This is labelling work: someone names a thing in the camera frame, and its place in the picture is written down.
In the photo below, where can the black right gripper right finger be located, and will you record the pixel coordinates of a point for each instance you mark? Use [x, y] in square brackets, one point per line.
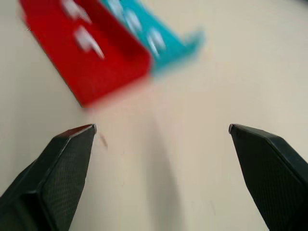
[269, 175]

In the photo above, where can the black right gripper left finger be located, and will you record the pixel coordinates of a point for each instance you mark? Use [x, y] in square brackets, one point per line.
[57, 178]

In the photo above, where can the red plastic tray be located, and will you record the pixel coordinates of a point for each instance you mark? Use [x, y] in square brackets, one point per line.
[101, 60]

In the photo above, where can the white earbud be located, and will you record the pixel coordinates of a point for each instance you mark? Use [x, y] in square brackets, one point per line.
[132, 20]
[74, 10]
[89, 42]
[156, 42]
[115, 5]

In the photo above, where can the cyan plastic tray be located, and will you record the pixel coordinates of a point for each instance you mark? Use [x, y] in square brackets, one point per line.
[166, 45]

